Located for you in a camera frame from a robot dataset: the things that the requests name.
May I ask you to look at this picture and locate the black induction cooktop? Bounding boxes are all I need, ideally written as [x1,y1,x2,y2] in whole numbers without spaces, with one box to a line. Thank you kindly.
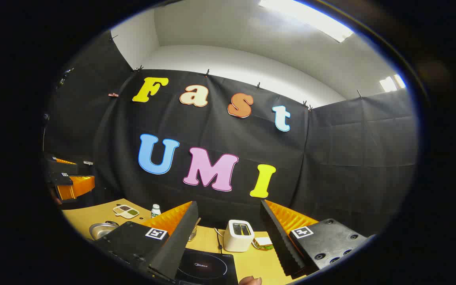
[175,249,239,285]

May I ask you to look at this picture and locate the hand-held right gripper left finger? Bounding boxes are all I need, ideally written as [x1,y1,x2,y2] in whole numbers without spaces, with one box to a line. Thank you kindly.
[93,201,201,283]

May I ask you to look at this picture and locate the sandwich with lettuce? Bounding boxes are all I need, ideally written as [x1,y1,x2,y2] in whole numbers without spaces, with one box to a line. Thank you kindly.
[253,237,274,251]

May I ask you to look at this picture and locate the stainless steel pot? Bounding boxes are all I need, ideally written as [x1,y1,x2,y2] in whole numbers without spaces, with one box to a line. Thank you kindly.
[89,221,120,241]

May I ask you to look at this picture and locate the black toaster power cable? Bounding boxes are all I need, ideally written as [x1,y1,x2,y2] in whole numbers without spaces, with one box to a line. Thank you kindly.
[213,228,224,254]

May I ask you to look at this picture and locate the small ceiling light panel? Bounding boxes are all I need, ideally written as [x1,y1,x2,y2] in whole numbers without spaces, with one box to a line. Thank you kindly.
[379,74,407,93]

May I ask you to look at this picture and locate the black backdrop cloth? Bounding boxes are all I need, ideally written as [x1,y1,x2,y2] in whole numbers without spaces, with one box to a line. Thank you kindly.
[44,31,418,236]

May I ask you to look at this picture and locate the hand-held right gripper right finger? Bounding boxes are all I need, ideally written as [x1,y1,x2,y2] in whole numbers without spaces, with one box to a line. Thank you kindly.
[260,199,372,279]

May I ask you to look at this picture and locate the white toaster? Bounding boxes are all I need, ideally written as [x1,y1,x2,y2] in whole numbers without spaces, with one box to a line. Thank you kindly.
[223,219,255,253]

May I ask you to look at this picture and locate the long ceiling light panel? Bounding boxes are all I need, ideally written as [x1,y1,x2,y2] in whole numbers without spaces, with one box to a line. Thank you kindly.
[258,0,355,43]

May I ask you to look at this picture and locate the white divided condiment dish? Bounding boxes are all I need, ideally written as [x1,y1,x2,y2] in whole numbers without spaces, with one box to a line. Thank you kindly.
[113,204,140,220]

